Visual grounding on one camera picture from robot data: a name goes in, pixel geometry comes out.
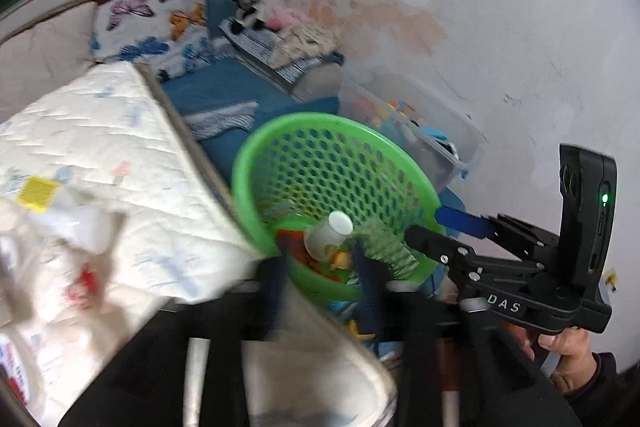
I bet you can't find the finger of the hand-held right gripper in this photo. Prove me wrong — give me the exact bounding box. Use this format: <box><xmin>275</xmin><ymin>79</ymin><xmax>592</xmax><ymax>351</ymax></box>
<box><xmin>404</xmin><ymin>226</ymin><xmax>482</xmax><ymax>277</ymax></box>
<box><xmin>434</xmin><ymin>205</ymin><xmax>549</xmax><ymax>264</ymax></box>

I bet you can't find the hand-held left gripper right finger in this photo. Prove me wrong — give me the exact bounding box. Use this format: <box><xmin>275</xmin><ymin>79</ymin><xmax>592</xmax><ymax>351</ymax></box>
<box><xmin>351</xmin><ymin>242</ymin><xmax>581</xmax><ymax>427</ymax></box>

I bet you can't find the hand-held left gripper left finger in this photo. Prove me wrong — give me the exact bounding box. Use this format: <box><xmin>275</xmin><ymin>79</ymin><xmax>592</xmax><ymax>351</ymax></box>
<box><xmin>57</xmin><ymin>254</ymin><xmax>290</xmax><ymax>427</ymax></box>

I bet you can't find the small white plastic bottle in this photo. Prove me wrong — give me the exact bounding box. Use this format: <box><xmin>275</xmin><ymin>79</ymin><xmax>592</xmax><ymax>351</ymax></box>
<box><xmin>305</xmin><ymin>211</ymin><xmax>354</xmax><ymax>260</ymax></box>

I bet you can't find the green plastic mesh basket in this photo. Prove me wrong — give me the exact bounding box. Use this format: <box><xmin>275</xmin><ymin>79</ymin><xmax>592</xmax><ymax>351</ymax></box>
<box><xmin>231</xmin><ymin>111</ymin><xmax>443</xmax><ymax>305</ymax></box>

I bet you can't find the pink white snack packet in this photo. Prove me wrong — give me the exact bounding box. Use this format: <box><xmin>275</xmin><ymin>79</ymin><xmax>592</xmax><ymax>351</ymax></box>
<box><xmin>47</xmin><ymin>249</ymin><xmax>113</xmax><ymax>315</ymax></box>

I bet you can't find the clear bottle yellow green label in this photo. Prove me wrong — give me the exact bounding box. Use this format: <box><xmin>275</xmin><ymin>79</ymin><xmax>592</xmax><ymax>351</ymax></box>
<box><xmin>17</xmin><ymin>174</ymin><xmax>126</xmax><ymax>255</ymax></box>

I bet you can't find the person's right forearm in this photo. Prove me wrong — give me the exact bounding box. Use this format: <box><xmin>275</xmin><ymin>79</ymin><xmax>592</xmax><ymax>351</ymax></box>
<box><xmin>565</xmin><ymin>352</ymin><xmax>640</xmax><ymax>427</ymax></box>

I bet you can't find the person's right hand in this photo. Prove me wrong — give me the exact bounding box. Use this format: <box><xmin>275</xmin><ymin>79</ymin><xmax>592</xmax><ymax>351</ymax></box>
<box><xmin>509</xmin><ymin>326</ymin><xmax>600</xmax><ymax>395</ymax></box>

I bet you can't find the blue floor rug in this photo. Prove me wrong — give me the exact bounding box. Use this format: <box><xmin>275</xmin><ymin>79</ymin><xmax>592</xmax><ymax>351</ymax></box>
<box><xmin>440</xmin><ymin>187</ymin><xmax>468</xmax><ymax>210</ymax></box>

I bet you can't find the clear plastic storage bin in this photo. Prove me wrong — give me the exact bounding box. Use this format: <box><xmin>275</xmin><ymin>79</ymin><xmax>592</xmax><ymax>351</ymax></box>
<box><xmin>340</xmin><ymin>67</ymin><xmax>489</xmax><ymax>190</ymax></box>

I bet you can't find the pile of colourful toys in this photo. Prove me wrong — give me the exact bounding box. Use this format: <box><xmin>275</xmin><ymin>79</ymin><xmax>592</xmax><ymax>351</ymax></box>
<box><xmin>350</xmin><ymin>97</ymin><xmax>461</xmax><ymax>162</ymax></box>

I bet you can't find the grey striped cloth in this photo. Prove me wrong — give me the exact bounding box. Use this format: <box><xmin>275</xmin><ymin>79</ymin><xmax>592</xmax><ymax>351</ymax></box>
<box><xmin>187</xmin><ymin>101</ymin><xmax>261</xmax><ymax>140</ymax></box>

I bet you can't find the blue bed sheet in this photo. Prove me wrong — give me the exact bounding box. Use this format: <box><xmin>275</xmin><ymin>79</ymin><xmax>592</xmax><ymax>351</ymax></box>
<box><xmin>160</xmin><ymin>0</ymin><xmax>346</xmax><ymax>208</ymax></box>

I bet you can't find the beige spotted cloth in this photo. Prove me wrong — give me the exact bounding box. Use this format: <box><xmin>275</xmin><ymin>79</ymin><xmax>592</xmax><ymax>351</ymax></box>
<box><xmin>277</xmin><ymin>22</ymin><xmax>342</xmax><ymax>64</ymax></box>

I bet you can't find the white quilted mattress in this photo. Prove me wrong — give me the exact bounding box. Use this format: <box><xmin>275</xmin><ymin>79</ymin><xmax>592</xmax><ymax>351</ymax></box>
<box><xmin>0</xmin><ymin>62</ymin><xmax>401</xmax><ymax>427</ymax></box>

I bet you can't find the blue striped folded blanket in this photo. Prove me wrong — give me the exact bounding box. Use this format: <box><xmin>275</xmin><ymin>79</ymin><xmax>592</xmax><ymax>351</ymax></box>
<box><xmin>220</xmin><ymin>19</ymin><xmax>346</xmax><ymax>85</ymax></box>

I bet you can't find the white packet red print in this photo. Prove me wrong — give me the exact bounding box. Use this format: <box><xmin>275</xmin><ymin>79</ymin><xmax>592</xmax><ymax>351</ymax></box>
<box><xmin>0</xmin><ymin>324</ymin><xmax>53</xmax><ymax>410</ymax></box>

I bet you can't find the pink plush toy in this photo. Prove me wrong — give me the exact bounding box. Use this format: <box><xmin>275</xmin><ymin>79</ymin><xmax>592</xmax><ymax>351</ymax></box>
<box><xmin>267</xmin><ymin>4</ymin><xmax>302</xmax><ymax>30</ymax></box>

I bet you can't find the large butterfly print pillow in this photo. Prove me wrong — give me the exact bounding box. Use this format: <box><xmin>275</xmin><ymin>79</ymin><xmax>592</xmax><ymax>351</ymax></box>
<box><xmin>90</xmin><ymin>0</ymin><xmax>221</xmax><ymax>82</ymax></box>

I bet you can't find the beige pillow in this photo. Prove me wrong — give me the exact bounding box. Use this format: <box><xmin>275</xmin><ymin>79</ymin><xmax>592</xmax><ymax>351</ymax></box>
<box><xmin>0</xmin><ymin>2</ymin><xmax>99</xmax><ymax>122</ymax></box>

